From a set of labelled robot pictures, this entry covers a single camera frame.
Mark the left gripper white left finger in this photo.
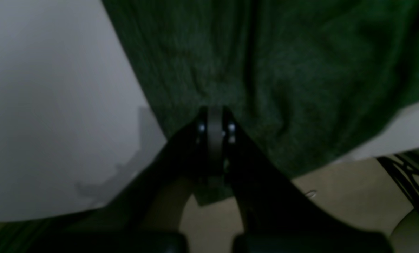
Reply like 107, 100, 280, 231
28, 107, 208, 253

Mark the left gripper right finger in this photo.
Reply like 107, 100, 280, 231
209, 107, 393, 253

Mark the dark green t-shirt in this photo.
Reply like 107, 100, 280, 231
102, 0, 419, 206

